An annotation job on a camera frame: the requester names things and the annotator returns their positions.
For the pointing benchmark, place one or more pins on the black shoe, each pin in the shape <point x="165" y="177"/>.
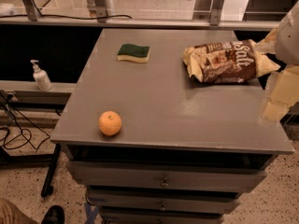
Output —
<point x="55" y="215"/>

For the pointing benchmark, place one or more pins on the black table leg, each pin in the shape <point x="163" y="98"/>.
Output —
<point x="47" y="187"/>

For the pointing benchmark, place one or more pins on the green and yellow sponge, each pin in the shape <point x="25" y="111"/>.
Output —
<point x="133" y="53"/>

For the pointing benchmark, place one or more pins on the middle grey drawer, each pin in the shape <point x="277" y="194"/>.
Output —
<point x="162" y="201"/>

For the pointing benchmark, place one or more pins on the grey drawer cabinet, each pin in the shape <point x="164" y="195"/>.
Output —
<point x="167" y="117"/>

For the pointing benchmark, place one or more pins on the tan trouser leg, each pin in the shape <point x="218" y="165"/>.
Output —
<point x="11" y="214"/>

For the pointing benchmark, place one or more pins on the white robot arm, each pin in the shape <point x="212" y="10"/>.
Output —
<point x="287" y="42"/>

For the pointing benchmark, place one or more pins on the bottom grey drawer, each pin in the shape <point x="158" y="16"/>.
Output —
<point x="142" y="216"/>

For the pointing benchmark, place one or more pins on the grey metal rail frame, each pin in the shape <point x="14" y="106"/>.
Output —
<point x="214" y="14"/>

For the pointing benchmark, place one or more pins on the white pump bottle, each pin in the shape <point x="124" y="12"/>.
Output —
<point x="41" y="77"/>

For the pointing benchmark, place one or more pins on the top grey drawer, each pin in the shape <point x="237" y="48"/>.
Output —
<point x="129" y="175"/>

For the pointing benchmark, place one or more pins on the brown chip bag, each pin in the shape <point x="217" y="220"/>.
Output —
<point x="227" y="62"/>

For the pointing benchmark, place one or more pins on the orange fruit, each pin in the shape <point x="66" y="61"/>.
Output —
<point x="109" y="123"/>

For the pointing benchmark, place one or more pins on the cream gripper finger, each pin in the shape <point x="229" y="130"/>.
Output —
<point x="268" y="44"/>
<point x="281" y="93"/>

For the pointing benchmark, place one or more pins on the grey drawer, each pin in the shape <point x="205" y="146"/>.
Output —
<point x="162" y="201"/>
<point x="129" y="175"/>
<point x="142" y="216"/>

